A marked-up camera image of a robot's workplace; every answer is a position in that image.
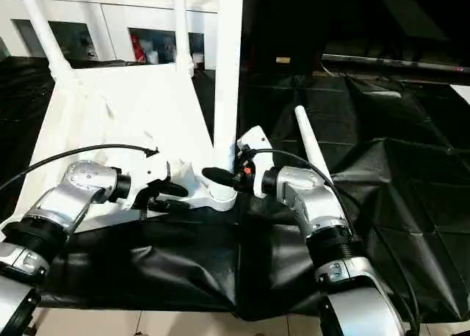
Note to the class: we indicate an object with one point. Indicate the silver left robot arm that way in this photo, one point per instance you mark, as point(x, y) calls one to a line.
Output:
point(73, 193)

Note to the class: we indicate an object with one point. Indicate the white flat board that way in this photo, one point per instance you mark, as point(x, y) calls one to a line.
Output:
point(462, 93)

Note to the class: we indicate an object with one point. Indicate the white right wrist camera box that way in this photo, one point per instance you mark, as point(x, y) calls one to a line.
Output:
point(259, 145)

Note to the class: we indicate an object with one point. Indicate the red packet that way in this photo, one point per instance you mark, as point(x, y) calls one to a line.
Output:
point(136, 48)

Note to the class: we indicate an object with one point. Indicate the black plastic mat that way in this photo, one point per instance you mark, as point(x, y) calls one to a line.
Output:
point(385, 185)

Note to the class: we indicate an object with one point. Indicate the white plastic table leg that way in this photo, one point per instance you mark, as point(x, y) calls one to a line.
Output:
point(181, 28)
point(44, 31)
point(312, 141)
point(227, 75)

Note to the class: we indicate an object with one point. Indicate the white glass-door cabinet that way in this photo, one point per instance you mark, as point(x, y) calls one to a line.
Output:
point(110, 13)

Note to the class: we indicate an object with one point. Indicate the black speaker box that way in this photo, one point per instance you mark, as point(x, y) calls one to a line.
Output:
point(286, 20)

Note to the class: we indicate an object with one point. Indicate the black television edge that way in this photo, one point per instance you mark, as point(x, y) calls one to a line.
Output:
point(396, 61)

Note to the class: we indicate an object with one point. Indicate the white plastic table top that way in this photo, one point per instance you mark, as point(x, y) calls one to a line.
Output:
point(128, 105)

